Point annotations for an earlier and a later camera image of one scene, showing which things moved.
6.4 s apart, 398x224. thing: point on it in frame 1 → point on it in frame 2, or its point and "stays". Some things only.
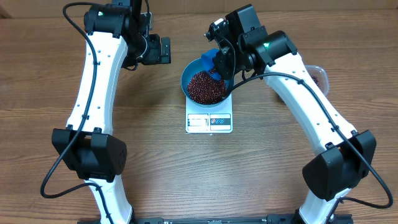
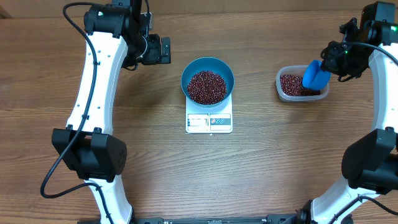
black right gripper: (222, 63) → (331, 65)
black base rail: (338, 219) stays
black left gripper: (156, 56) stays
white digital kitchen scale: (217, 119) stays
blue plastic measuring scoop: (208, 65) → (315, 78)
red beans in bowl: (203, 88) stays
